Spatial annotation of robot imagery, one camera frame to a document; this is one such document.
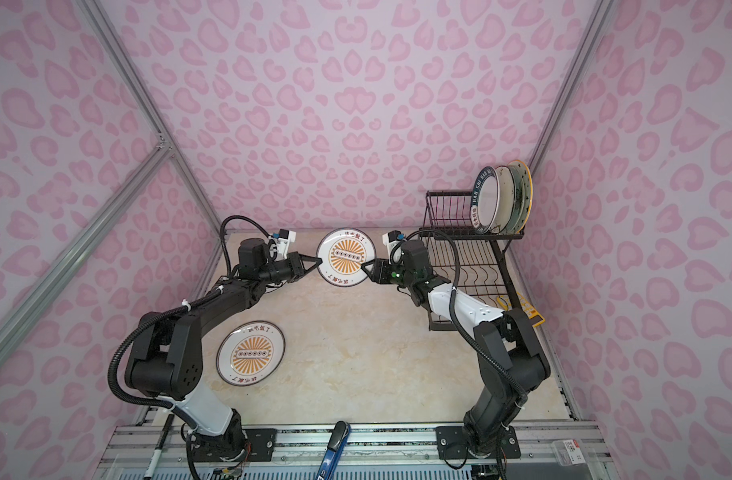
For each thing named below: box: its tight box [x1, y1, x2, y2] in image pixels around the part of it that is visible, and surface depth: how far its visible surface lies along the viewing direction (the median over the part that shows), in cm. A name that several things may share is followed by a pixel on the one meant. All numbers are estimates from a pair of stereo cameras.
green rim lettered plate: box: [470, 166, 501, 235], surface depth 97 cm
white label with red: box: [562, 439, 586, 465], surface depth 72 cm
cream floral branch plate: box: [491, 165, 516, 234], surface depth 86 cm
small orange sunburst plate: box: [317, 228, 377, 287], surface depth 88 cm
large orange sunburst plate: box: [215, 320, 286, 387], surface depth 90 cm
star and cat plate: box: [513, 160, 533, 235], surface depth 82 cm
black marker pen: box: [144, 414, 175, 480], surface depth 74 cm
